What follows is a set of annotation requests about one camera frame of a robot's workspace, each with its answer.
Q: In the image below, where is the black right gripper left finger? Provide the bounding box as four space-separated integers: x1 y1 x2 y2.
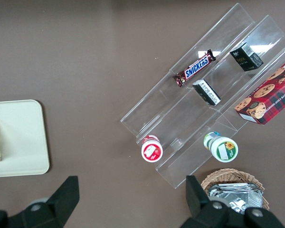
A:
0 175 80 228

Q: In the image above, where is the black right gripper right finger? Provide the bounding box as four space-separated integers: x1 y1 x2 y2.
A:
180 175 285 228

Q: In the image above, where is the light tan wicker basket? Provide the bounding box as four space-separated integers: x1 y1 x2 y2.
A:
200 168 270 212

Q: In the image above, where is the beige plastic tray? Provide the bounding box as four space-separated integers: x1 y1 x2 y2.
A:
0 99 50 179

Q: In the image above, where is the stack of foil trays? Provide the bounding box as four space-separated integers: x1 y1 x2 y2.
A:
207 182 264 216

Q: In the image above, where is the green lid yogurt cup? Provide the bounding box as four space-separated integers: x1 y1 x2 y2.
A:
203 132 239 163

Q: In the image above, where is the red strawberry yogurt cup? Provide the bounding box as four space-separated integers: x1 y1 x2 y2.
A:
141 134 164 163

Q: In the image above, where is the clear acrylic stepped shelf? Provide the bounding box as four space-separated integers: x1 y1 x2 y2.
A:
120 2 285 190

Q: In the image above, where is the black box with white label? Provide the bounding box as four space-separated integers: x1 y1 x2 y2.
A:
192 79 222 106

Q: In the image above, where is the red plaid cookie box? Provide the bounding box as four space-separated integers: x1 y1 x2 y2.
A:
234 55 285 125

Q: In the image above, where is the Snickers chocolate bar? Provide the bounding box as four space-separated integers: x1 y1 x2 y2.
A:
172 49 217 88

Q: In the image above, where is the small black box gold print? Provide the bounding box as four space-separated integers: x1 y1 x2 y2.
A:
229 42 264 73

